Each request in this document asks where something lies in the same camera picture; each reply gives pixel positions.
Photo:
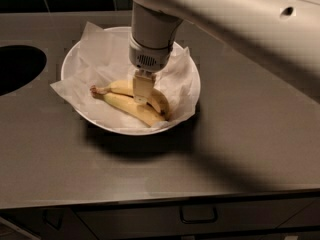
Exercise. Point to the white bowl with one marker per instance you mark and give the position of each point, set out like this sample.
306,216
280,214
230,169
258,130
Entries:
100,124

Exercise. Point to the black drawer handle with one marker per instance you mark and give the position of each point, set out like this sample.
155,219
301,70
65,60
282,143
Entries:
198,214

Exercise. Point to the grey drawer front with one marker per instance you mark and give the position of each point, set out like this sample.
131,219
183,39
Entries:
245,217

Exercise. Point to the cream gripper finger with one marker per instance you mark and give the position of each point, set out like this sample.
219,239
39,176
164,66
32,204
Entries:
143,84

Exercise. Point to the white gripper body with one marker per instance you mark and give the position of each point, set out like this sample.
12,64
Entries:
149,58

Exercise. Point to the black round sink hole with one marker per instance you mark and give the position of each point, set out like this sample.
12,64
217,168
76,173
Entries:
19,65

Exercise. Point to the left cabinet door handle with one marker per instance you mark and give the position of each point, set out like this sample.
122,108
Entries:
53,218

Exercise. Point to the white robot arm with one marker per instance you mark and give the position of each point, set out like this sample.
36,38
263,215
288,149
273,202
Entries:
280,35

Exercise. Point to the yellow banana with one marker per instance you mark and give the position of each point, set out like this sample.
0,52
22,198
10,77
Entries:
126,104
157,100

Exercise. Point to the white paper liner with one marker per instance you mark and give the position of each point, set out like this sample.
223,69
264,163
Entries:
100,57

